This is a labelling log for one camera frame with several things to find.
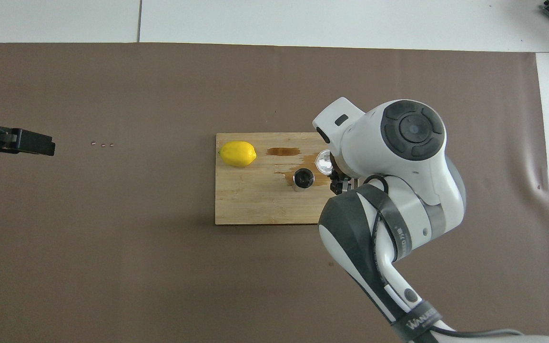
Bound clear textured glass cup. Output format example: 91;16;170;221
316;149;334;174

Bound steel cocktail jigger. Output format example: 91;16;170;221
293;168;315;192

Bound wooden cutting board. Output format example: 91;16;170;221
215;132;342;225

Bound yellow lemon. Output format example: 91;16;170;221
219;141;257;167

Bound brown paper table mat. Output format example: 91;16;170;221
0;42;549;340

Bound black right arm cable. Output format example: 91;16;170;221
364;174;525;337

